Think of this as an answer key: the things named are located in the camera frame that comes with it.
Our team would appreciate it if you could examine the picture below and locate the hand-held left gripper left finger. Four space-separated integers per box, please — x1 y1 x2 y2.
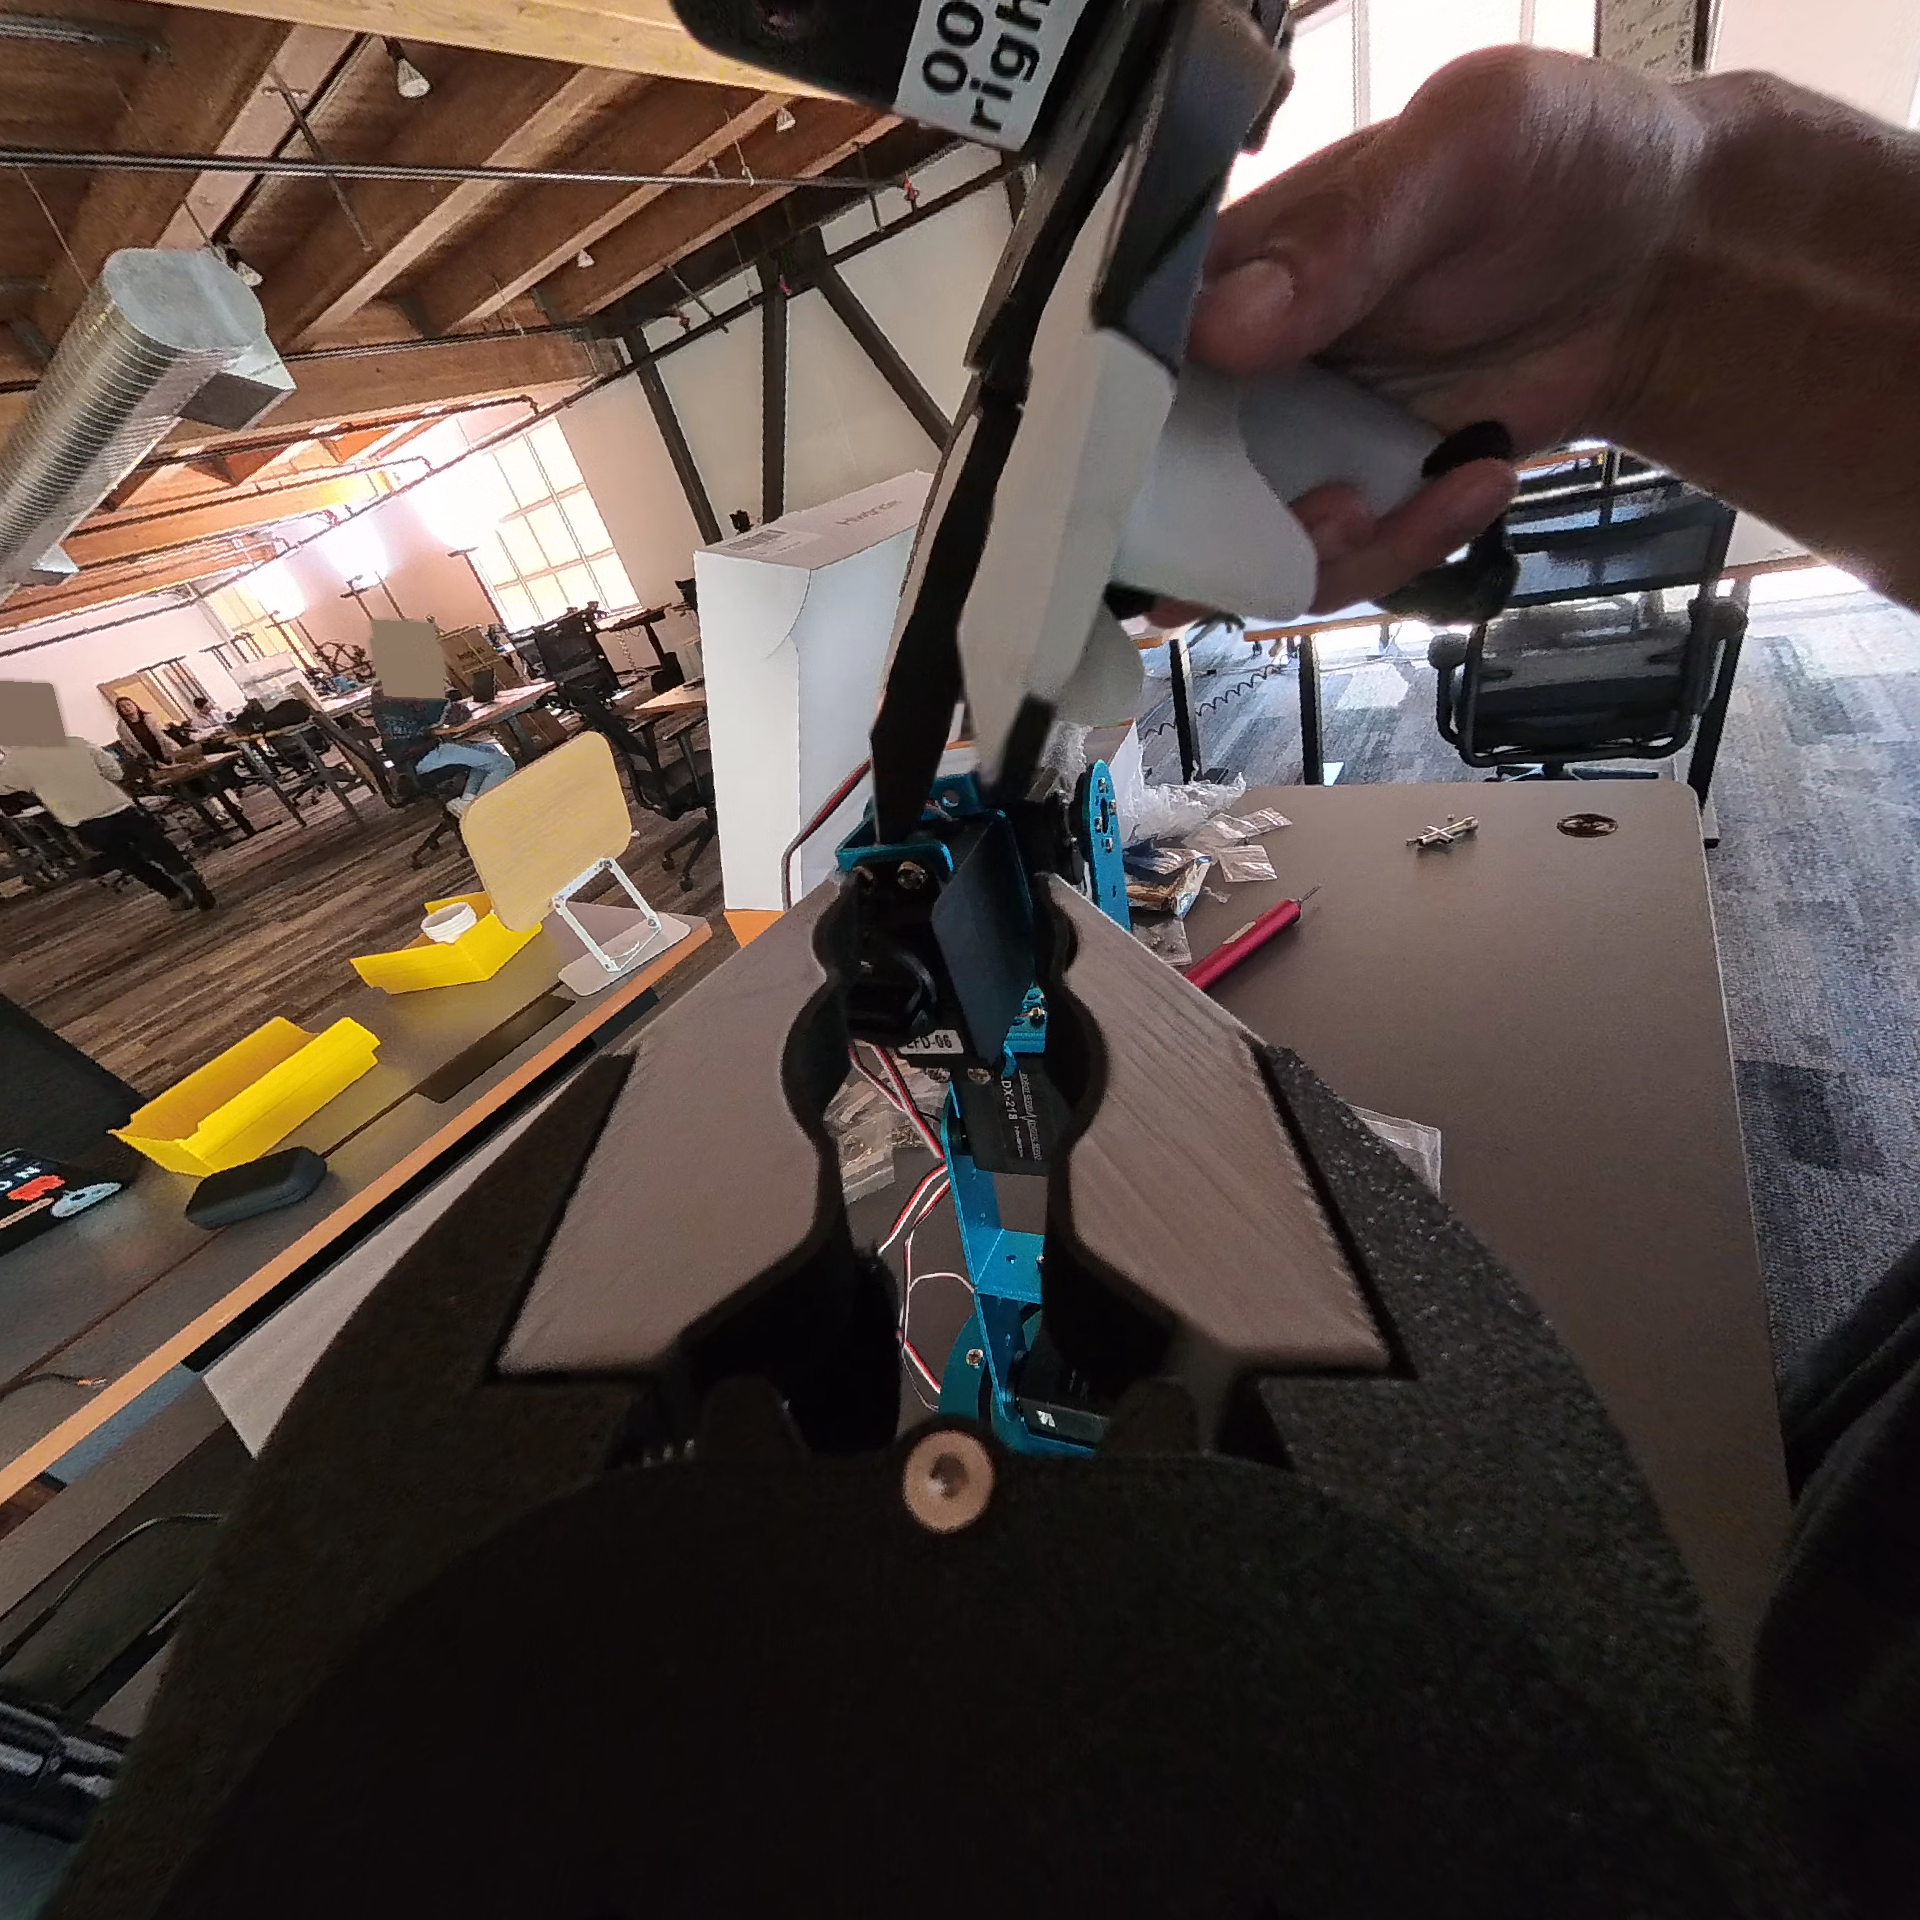
496 877 903 1452

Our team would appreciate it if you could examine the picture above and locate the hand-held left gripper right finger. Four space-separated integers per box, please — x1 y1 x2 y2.
1040 877 1396 1452

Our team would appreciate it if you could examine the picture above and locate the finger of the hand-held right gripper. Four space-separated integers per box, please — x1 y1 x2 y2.
871 362 1024 840
959 262 1180 792

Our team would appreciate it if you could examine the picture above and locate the blue toy robot arm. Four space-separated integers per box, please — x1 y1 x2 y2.
833 756 1146 1460

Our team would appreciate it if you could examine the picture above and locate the office desk with wooden edge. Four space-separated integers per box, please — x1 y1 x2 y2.
0 895 752 1509

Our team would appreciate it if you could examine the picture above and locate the grey desk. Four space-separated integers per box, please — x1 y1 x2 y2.
202 778 1797 1920

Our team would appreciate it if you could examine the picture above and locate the person's right hand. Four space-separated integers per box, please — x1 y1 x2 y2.
1192 41 1731 623

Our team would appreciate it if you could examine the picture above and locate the white and orange cardboard box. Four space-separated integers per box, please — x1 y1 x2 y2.
693 471 1146 952

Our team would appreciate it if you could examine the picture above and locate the clear plastic bag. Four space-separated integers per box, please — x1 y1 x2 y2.
1340 1100 1445 1190

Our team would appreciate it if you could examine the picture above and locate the small parts bag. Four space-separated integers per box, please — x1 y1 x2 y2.
831 1071 951 1205

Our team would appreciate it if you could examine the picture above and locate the red screwdriver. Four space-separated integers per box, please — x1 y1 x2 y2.
1183 884 1329 992

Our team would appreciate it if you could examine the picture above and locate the pile of tiny packets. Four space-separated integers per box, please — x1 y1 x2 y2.
1119 773 1297 969

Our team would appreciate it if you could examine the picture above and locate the yellow plastic bin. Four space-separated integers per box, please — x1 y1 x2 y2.
113 1015 383 1177
351 890 545 998

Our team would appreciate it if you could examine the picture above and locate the wooden panel stand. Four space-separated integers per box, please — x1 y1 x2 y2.
460 728 712 997

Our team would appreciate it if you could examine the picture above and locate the black oval case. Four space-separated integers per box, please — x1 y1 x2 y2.
184 1144 329 1229

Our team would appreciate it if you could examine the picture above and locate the black office chair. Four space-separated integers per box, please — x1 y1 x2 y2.
1424 481 1754 784

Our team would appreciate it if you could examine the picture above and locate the black laptop with stickers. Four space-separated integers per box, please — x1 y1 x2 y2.
0 990 147 1257

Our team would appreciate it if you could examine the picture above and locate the black bag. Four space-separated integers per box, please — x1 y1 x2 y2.
0 1692 139 1848

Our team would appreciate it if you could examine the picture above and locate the red white servo cable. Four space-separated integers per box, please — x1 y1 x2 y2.
777 761 986 1418

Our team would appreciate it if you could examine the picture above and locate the silver air duct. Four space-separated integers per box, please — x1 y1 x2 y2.
0 247 297 590

